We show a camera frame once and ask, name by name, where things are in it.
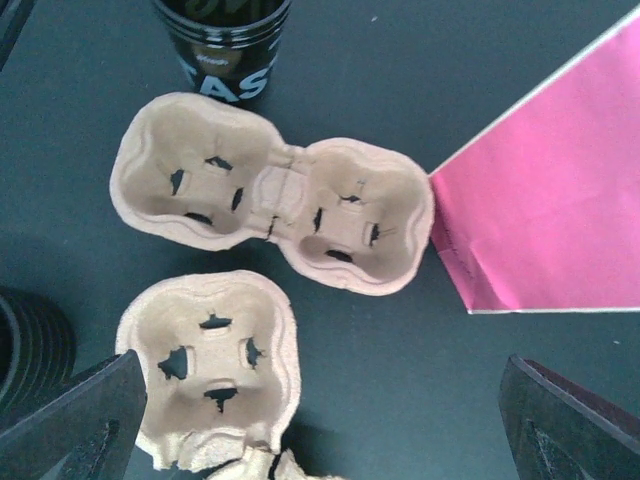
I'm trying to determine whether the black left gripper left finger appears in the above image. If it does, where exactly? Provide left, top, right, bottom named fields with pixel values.
left=1, top=350, right=147, bottom=479

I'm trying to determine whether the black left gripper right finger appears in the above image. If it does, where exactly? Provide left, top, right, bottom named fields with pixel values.
left=498, top=355, right=639, bottom=479

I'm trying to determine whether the cream pink Cakes paper bag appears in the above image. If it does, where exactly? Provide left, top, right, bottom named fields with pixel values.
left=431, top=10, right=639, bottom=314

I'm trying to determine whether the black coffee cup with lid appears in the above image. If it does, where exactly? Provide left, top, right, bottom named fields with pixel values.
left=1, top=286, right=76, bottom=415

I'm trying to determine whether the black open coffee cup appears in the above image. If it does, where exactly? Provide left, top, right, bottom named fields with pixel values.
left=152, top=1, right=291, bottom=104

